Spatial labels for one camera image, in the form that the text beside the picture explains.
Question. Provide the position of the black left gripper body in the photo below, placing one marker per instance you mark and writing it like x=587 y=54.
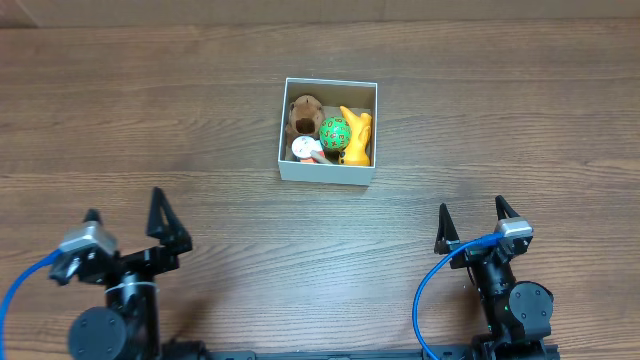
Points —
x=138 y=260

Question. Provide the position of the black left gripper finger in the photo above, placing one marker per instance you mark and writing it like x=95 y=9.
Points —
x=163 y=224
x=92 y=215

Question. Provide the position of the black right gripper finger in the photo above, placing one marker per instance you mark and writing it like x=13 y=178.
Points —
x=447 y=237
x=503 y=209

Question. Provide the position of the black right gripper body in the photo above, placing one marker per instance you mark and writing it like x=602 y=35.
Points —
x=481 y=255

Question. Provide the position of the yellow rubber toy animal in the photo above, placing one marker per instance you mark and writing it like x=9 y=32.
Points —
x=354 y=154

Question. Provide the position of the green patterned ball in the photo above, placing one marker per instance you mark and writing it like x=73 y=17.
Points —
x=335 y=134

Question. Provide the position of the small wooden rattle drum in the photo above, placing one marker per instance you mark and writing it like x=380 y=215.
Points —
x=320 y=159

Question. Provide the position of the brown plush capybara toy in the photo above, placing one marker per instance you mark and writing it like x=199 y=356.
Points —
x=306 y=115

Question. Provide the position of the colourful two-by-two puzzle cube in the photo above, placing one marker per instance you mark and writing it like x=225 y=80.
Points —
x=305 y=148

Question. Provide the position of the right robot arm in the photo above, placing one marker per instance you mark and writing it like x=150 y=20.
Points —
x=517 y=313

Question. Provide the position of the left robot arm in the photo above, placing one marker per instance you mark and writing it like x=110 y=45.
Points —
x=127 y=325

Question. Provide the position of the white cardboard box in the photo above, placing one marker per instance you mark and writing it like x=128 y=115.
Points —
x=359 y=97

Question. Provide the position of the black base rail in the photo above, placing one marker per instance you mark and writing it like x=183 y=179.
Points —
x=197 y=350

